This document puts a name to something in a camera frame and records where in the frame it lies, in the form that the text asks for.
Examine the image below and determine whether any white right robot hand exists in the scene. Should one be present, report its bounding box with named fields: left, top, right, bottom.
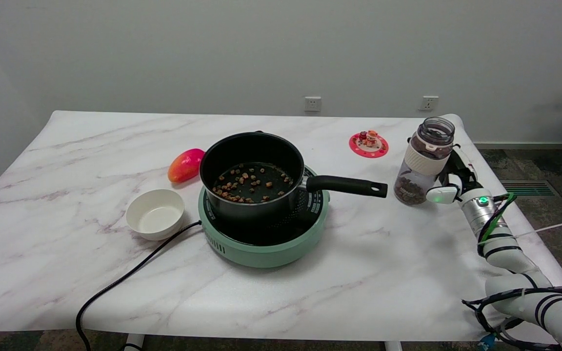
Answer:
left=406, top=138, right=483, bottom=204

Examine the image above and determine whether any clear bottle with brown pellets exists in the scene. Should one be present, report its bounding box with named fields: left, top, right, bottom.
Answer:
left=393, top=117, right=456, bottom=206

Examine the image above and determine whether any floor vent grille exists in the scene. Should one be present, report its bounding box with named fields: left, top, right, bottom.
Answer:
left=502, top=180, right=561, bottom=197

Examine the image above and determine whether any red coaster with figurines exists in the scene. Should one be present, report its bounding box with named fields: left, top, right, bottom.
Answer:
left=349, top=130, right=389, bottom=158

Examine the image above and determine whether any green induction cooker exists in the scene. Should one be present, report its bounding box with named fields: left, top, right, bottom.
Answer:
left=198, top=165, right=331, bottom=269

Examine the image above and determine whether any red yellow mango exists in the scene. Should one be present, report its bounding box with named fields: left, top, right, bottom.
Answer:
left=167, top=148, right=206, bottom=184

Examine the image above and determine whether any white bowl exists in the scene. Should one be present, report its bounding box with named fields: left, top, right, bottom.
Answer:
left=125, top=189, right=185, bottom=241

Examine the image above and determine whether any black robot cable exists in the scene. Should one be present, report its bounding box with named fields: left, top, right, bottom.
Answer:
left=462, top=193, right=562, bottom=351

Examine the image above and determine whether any black saucepan with handle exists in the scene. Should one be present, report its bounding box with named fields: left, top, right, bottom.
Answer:
left=199, top=131, right=388, bottom=224

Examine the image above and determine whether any black power cable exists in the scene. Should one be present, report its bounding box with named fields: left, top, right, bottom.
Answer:
left=75, top=220, right=203, bottom=351

